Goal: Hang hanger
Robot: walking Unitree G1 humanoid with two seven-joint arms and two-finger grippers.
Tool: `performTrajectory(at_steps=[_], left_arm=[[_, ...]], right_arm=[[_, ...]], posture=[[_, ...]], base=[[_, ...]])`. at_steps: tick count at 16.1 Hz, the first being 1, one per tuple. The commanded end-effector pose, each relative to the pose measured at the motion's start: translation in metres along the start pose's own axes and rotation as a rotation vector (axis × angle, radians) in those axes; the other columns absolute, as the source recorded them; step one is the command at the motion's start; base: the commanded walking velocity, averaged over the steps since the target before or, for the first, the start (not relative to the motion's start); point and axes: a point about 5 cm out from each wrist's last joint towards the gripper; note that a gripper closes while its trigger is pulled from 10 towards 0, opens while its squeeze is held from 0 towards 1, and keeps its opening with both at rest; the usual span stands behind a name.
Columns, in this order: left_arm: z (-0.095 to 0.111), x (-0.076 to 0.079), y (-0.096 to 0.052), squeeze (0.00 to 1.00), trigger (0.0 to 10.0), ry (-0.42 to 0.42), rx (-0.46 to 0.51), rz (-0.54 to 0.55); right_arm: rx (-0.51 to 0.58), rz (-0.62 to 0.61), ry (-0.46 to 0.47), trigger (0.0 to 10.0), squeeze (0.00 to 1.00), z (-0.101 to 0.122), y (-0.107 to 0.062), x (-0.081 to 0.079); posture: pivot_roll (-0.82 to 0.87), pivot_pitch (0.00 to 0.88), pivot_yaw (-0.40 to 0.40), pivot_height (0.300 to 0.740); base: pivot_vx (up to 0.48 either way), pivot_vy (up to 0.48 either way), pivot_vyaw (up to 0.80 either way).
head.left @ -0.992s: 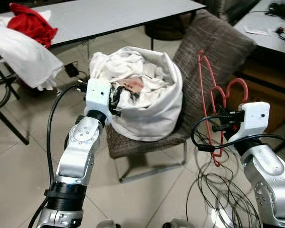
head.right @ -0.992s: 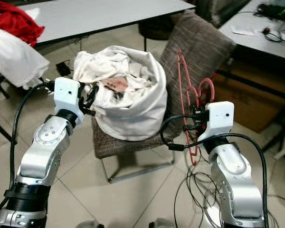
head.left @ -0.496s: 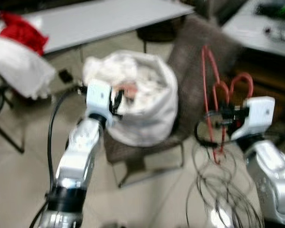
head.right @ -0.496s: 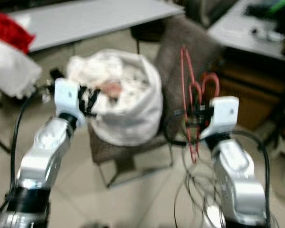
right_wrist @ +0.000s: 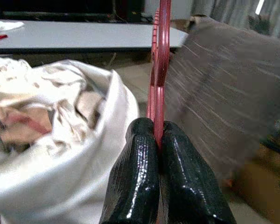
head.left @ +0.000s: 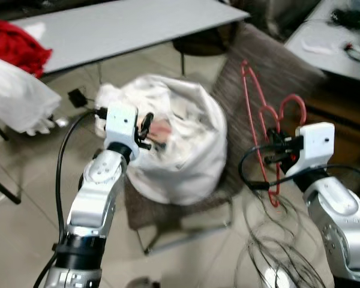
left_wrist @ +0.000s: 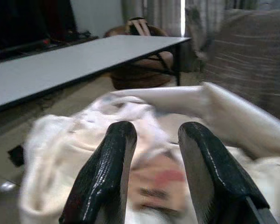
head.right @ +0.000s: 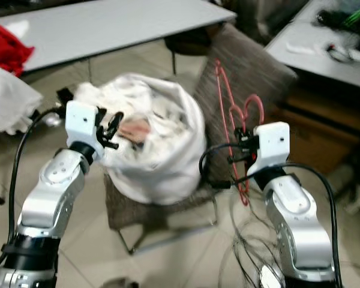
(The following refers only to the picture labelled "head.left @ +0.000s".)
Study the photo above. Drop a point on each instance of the black electronic device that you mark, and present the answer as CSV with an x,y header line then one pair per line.
x,y
351,18

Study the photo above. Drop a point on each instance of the white jacket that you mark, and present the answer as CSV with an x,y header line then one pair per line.
x,y
18,96

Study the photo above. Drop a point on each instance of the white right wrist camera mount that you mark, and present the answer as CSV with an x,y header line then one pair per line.
x,y
315,144

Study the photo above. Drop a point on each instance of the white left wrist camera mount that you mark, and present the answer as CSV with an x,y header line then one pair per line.
x,y
121,123

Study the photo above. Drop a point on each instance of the grey robot left foot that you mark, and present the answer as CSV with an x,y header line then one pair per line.
x,y
144,283

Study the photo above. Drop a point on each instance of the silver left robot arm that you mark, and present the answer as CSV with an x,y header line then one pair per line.
x,y
99,192

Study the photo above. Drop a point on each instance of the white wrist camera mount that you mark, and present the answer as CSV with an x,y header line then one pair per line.
x,y
121,123
315,144

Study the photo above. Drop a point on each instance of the red plastic hanger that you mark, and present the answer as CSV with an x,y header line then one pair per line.
x,y
294,96

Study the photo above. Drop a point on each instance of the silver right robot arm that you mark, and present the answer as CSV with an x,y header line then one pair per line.
x,y
336,216

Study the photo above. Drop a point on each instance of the brown wicker basket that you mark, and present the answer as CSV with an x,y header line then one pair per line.
x,y
204,43

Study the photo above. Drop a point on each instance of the brown fabric chair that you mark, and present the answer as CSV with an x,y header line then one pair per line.
x,y
276,78

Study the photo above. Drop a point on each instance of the long white folding table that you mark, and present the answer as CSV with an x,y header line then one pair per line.
x,y
138,27

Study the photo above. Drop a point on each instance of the white side table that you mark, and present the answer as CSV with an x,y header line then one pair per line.
x,y
324,45

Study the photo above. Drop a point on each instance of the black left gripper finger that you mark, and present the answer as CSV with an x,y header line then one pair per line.
x,y
150,123
142,127

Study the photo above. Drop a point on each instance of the brown wooden cabinet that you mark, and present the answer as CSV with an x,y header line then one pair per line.
x,y
342,120

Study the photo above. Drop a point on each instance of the white laundry bundle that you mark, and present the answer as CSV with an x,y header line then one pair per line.
x,y
186,162

